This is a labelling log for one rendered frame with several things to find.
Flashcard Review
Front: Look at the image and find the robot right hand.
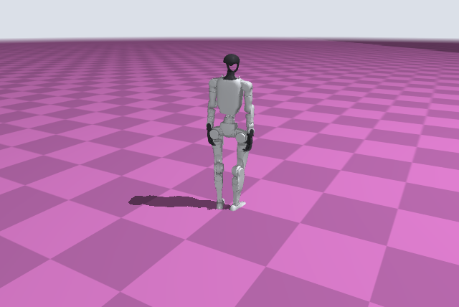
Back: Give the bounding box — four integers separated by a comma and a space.
243, 129, 254, 151

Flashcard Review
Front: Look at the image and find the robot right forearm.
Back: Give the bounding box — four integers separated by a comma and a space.
246, 105, 255, 134

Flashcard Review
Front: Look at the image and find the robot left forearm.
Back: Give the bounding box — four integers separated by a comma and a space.
206, 102, 215, 128

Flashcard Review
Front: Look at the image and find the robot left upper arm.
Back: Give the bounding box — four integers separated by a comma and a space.
209, 77, 218, 108

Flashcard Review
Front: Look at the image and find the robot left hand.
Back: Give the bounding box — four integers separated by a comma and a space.
207, 123, 216, 146

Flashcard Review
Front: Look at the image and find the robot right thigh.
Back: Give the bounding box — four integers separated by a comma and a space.
232, 128, 249, 177

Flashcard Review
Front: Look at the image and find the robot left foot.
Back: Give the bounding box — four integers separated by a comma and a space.
217, 198, 224, 209

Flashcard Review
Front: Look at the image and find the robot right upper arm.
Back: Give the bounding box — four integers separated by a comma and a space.
241, 80, 253, 113

